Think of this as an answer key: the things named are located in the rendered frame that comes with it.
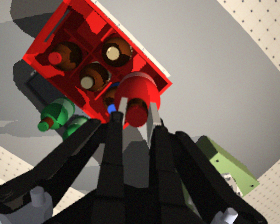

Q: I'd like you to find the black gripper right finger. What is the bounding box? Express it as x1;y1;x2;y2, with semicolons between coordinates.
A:
146;102;268;224

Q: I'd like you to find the red crate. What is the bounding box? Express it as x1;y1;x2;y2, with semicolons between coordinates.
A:
23;0;172;123

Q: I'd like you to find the brown bottle with red cap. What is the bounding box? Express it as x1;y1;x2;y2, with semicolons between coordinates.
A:
49;41;89;71

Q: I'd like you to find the green bottle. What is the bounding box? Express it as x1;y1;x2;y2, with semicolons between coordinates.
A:
38;97;75;132
62;116;88;140

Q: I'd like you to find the red bottle with pink label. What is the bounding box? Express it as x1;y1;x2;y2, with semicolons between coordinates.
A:
114;71;161;127

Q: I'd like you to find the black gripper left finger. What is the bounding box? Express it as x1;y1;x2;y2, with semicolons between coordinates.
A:
0;97;128;224

